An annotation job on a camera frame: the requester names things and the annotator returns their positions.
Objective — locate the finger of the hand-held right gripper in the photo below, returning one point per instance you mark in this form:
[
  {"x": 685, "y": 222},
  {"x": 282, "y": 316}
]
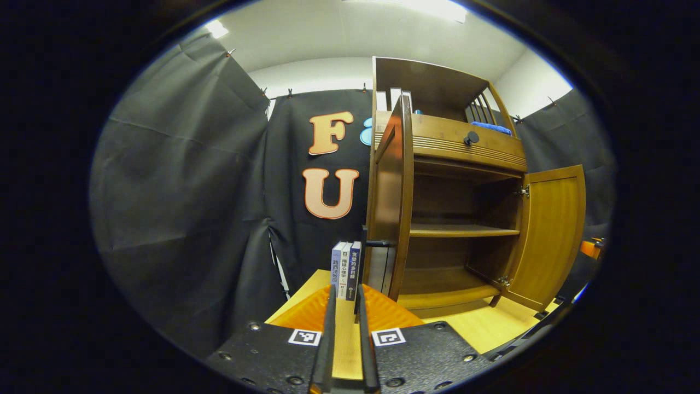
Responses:
[{"x": 590, "y": 250}]

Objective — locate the dark blue book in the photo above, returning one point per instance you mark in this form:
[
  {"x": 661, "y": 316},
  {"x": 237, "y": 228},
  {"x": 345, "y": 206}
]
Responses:
[{"x": 355, "y": 268}]

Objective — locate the white book with blue print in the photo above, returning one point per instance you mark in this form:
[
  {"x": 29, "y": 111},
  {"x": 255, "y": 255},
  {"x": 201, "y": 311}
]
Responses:
[{"x": 345, "y": 271}]

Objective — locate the small ceiling light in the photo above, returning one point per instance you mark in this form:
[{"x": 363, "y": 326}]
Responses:
[{"x": 217, "y": 28}]

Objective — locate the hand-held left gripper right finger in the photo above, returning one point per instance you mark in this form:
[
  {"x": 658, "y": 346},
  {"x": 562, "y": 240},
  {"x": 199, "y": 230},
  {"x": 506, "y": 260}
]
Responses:
[{"x": 365, "y": 339}]

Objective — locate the wooden double-door shoe cabinet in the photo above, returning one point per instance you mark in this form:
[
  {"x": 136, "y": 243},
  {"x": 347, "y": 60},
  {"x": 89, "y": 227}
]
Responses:
[{"x": 443, "y": 87}]

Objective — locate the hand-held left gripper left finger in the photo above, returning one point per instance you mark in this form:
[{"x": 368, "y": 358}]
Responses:
[{"x": 327, "y": 339}]

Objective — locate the wooden cabinet door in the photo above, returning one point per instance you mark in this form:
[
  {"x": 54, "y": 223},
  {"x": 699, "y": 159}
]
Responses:
[
  {"x": 549, "y": 235},
  {"x": 391, "y": 202}
]

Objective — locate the wooden drawer with black knob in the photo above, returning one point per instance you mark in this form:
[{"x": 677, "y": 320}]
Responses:
[{"x": 443, "y": 137}]

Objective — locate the blue folded cloth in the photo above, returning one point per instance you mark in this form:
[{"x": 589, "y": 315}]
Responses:
[{"x": 492, "y": 128}]

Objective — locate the black backdrop cloth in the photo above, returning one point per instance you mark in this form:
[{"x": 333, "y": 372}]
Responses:
[{"x": 175, "y": 191}]

